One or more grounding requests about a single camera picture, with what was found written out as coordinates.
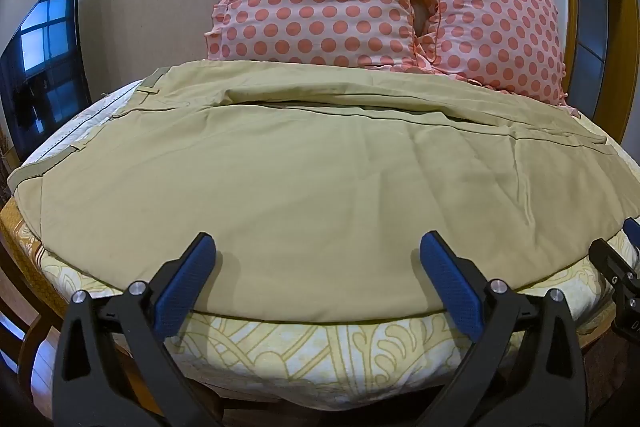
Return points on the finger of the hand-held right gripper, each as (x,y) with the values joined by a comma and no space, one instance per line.
(614,269)

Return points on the patterned yellow bed sheet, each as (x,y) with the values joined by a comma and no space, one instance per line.
(320,362)

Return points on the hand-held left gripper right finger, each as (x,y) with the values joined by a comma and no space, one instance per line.
(447,279)

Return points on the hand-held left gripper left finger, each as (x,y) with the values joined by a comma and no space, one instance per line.
(187,279)

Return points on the khaki pants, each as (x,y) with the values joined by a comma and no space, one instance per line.
(310,187)

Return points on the black television screen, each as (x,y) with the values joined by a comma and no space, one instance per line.
(45,62)

